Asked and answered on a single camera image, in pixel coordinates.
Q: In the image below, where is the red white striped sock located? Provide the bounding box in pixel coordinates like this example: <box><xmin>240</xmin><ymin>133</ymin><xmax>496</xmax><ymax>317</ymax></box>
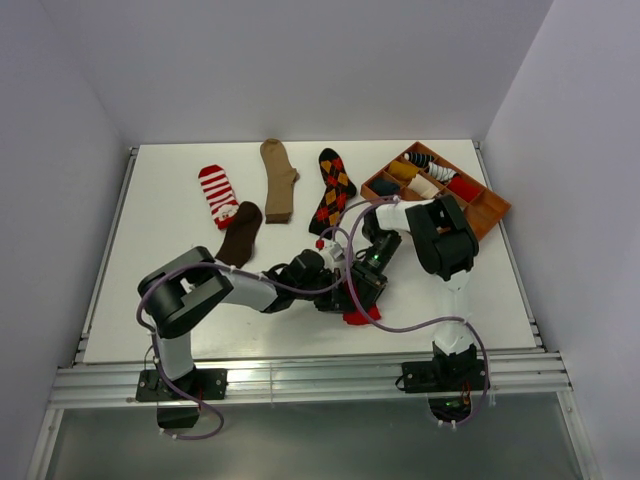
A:
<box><xmin>198</xmin><ymin>164</ymin><xmax>239</xmax><ymax>230</ymax></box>

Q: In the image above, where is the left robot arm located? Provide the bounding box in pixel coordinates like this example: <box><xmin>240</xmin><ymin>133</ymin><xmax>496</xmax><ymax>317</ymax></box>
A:
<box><xmin>137</xmin><ymin>240</ymin><xmax>345</xmax><ymax>399</ymax></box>

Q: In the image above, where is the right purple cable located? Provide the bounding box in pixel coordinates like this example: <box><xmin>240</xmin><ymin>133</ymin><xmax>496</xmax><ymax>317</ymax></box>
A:
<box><xmin>331</xmin><ymin>195</ymin><xmax>489</xmax><ymax>427</ymax></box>

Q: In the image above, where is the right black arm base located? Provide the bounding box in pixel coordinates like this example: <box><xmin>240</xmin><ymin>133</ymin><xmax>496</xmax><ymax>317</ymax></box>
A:
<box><xmin>394</xmin><ymin>345</ymin><xmax>490</xmax><ymax>427</ymax></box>

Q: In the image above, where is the white grey striped rolled sock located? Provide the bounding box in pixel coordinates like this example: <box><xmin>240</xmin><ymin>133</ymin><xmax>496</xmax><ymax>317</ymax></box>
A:
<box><xmin>427</xmin><ymin>162</ymin><xmax>458</xmax><ymax>185</ymax></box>

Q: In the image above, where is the red patterned sock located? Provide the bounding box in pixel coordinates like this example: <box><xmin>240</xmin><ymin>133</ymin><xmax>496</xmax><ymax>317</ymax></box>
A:
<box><xmin>342</xmin><ymin>302</ymin><xmax>381</xmax><ymax>326</ymax></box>

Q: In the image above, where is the cream rolled sock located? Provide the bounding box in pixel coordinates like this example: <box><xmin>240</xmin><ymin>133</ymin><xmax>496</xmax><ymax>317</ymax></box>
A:
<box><xmin>408</xmin><ymin>174</ymin><xmax>440</xmax><ymax>200</ymax></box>

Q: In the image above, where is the navy blue sock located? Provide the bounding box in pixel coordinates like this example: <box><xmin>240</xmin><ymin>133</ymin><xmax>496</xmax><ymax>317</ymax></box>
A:
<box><xmin>369</xmin><ymin>177</ymin><xmax>400</xmax><ymax>197</ymax></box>

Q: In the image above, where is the black argyle sock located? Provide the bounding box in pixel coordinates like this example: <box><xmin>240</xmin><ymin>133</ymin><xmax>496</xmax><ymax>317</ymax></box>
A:
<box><xmin>308</xmin><ymin>148</ymin><xmax>357</xmax><ymax>235</ymax></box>

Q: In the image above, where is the tan sock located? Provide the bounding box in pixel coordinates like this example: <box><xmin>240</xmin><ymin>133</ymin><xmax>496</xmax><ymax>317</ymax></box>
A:
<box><xmin>260</xmin><ymin>138</ymin><xmax>299</xmax><ymax>224</ymax></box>

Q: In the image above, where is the orange compartment tray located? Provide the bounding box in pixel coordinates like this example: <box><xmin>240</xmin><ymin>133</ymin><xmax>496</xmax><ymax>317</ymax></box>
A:
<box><xmin>360</xmin><ymin>141</ymin><xmax>511</xmax><ymax>239</ymax></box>

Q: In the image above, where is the black white striped rolled sock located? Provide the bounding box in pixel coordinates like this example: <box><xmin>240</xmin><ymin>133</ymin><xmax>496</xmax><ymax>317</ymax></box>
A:
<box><xmin>403</xmin><ymin>152</ymin><xmax>435</xmax><ymax>170</ymax></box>

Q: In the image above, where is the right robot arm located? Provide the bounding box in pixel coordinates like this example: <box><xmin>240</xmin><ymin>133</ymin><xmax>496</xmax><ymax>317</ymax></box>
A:
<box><xmin>345</xmin><ymin>196</ymin><xmax>488</xmax><ymax>390</ymax></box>

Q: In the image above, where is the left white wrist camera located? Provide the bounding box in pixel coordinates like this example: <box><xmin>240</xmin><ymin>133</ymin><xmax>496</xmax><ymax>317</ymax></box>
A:
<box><xmin>315</xmin><ymin>238</ymin><xmax>345</xmax><ymax>268</ymax></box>

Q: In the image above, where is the purple cable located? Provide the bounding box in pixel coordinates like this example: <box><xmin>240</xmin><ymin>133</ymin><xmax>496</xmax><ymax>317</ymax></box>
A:
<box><xmin>331</xmin><ymin>195</ymin><xmax>489</xmax><ymax>427</ymax></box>
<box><xmin>135</xmin><ymin>226</ymin><xmax>353</xmax><ymax>441</ymax></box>

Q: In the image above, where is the brown striped-cuff sock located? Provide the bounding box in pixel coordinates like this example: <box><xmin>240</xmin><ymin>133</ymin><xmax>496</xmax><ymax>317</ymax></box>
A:
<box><xmin>215</xmin><ymin>202</ymin><xmax>263</xmax><ymax>268</ymax></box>

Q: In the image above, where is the red rolled sock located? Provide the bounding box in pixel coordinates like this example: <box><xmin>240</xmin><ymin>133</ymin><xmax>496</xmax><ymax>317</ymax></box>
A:
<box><xmin>447</xmin><ymin>176</ymin><xmax>482</xmax><ymax>203</ymax></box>

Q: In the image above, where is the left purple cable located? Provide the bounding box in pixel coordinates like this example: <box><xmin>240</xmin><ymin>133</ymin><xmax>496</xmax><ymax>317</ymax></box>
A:
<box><xmin>135</xmin><ymin>226</ymin><xmax>353</xmax><ymax>441</ymax></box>

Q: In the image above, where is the mustard rolled sock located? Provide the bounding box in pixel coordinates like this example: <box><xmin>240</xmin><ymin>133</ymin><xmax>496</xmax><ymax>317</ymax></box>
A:
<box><xmin>386</xmin><ymin>160</ymin><xmax>420</xmax><ymax>183</ymax></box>

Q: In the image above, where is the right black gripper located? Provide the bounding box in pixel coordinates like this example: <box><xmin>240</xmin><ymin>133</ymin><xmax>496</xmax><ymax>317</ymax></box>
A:
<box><xmin>346</xmin><ymin>231</ymin><xmax>403</xmax><ymax>314</ymax></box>

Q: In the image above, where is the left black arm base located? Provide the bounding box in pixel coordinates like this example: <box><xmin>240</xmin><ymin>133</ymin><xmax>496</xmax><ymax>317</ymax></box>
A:
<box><xmin>135</xmin><ymin>368</ymin><xmax>228</xmax><ymax>430</ymax></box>

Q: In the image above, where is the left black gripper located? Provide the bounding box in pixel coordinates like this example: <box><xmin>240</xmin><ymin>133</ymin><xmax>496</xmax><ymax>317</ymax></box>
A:
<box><xmin>294</xmin><ymin>269</ymin><xmax>355</xmax><ymax>314</ymax></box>

